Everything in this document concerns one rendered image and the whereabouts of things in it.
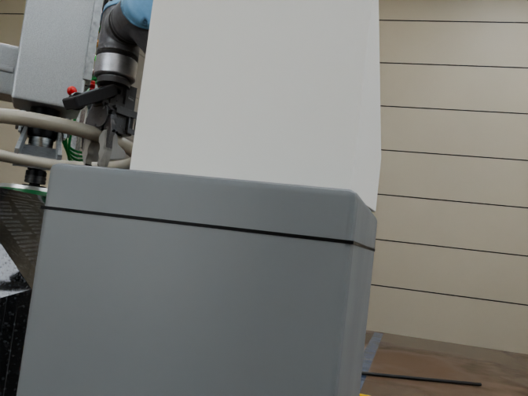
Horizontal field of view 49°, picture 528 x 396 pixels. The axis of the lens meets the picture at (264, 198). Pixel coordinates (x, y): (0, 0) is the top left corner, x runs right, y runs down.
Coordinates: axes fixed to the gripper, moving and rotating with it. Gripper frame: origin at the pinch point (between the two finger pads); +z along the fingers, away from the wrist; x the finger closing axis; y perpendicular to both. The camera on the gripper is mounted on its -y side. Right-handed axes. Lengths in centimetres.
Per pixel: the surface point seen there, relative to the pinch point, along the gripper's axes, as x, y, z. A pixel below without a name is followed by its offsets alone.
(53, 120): 0.7, -10.1, -7.5
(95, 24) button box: 62, 34, -60
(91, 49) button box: 62, 34, -51
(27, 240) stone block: 41.8, 11.2, 15.8
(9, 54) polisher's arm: 134, 41, -64
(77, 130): -0.8, -5.5, -6.6
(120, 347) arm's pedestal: -48, -25, 30
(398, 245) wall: 180, 516, -35
